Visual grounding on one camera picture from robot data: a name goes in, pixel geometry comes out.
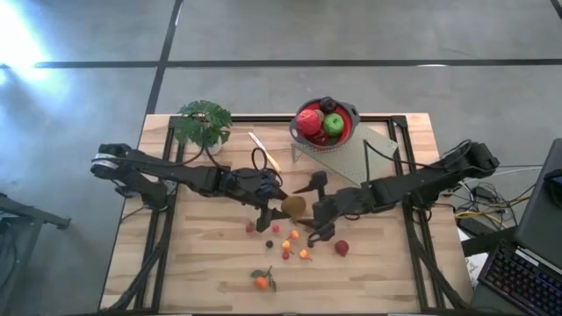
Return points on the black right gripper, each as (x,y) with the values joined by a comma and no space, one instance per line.
(340,206)

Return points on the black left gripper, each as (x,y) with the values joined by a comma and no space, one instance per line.
(246,184)

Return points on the brown kiwi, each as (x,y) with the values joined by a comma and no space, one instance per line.
(295,206)

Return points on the small round red berry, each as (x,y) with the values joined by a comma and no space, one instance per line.
(275,228)

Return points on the red strawberry with green cap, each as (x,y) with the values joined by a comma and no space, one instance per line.
(250,227)

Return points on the black cherry with stem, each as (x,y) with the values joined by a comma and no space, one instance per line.
(269,243)

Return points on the maroon plum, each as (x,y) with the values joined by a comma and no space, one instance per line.
(319,139)

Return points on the red colander with grey rim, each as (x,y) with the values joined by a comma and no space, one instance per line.
(348,131)

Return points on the green apple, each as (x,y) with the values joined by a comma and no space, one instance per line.
(333,124)

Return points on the large red apple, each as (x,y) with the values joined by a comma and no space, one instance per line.
(308,122)

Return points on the olive green fruit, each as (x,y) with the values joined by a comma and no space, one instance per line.
(321,116)

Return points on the dark purple plum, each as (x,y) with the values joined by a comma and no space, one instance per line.
(328,105)

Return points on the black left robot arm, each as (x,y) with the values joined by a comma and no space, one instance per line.
(184,173)

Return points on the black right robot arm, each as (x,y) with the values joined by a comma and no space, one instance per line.
(421,180)

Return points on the small orange apricot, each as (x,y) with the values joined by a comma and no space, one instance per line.
(294,234)

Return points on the orange apricot with stem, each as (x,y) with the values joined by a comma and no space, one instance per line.
(286,245)

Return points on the red nectarine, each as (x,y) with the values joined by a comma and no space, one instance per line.
(341,248)

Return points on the red raspberry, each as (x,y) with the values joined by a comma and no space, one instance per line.
(285,255)

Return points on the green perforated metal shelf riser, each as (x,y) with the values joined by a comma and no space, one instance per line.
(347,158)

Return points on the orange tangerine with leaves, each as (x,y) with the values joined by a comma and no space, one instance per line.
(261,282)

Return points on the green plant in white pot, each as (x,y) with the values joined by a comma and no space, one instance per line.
(203,125)

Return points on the black power brick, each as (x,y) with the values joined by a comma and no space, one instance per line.
(472,226)

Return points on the white paper sheet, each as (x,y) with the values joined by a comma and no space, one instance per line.
(474,267)

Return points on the grey laptop with lit keyboard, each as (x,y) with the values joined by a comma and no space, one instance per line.
(540,219)

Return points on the black metal stand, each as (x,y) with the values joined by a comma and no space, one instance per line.
(26,210)

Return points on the black aluminium table frame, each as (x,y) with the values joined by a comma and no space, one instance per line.
(263,118)

